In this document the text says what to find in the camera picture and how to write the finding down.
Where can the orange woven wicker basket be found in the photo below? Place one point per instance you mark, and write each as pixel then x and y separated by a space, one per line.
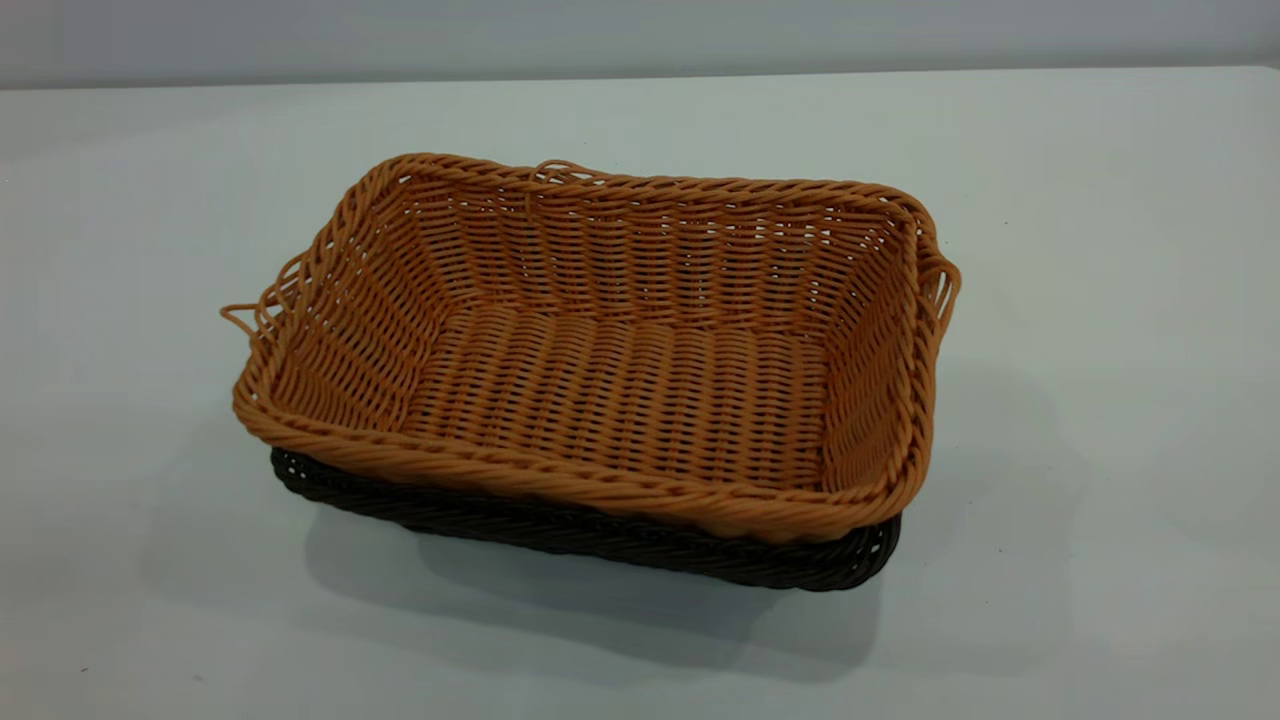
pixel 620 400

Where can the black woven wicker basket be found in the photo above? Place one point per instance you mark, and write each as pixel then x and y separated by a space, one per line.
pixel 560 528

